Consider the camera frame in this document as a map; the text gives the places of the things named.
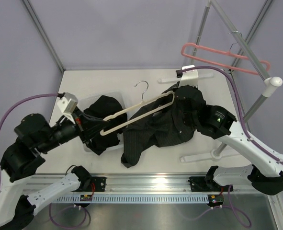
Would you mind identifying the metal clothes rack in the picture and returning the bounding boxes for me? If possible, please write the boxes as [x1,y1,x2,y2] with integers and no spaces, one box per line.
[158,0,283,163]

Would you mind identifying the pink hanger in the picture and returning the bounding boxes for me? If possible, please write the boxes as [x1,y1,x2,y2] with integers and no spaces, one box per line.
[181,43,259,75]

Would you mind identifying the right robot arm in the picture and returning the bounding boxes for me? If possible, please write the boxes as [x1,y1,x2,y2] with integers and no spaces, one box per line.
[174,85,283,196]

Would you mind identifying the black shirt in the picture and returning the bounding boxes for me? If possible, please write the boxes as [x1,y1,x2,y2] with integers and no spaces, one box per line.
[83,95,127,156]

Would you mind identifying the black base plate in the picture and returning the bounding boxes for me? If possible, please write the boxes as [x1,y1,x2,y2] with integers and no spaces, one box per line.
[74,176,106,192]
[188,176,230,192]

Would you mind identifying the white slotted cable duct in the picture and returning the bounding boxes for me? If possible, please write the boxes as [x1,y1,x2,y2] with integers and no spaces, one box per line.
[53,194,209,204]

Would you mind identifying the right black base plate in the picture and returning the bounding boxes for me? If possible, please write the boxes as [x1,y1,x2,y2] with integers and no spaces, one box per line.
[188,176,230,192]

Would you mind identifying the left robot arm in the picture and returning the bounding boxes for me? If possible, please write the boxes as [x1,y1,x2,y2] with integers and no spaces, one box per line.
[0,112,109,230]

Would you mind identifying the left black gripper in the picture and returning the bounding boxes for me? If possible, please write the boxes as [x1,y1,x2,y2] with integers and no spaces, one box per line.
[38,106,110,153]

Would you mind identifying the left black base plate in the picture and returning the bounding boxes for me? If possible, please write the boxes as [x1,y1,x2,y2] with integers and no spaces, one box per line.
[74,176,106,192]

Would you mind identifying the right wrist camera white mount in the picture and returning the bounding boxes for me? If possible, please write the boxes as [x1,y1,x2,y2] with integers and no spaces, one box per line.
[176,65,199,88]

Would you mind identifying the clear plastic basket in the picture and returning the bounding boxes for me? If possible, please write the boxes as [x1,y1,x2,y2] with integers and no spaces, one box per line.
[78,91,125,155]

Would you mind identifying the aluminium rail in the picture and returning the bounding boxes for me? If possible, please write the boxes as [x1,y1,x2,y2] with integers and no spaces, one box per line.
[23,174,260,194]

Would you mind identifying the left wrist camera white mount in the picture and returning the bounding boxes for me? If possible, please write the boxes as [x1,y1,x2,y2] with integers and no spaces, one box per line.
[57,92,79,123]

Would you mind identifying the dark striped shirt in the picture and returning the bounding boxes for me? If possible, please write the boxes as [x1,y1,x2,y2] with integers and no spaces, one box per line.
[120,84,195,169]

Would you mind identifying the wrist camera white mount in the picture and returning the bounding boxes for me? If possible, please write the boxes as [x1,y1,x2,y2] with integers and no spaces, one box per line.
[176,65,199,88]
[57,92,79,123]

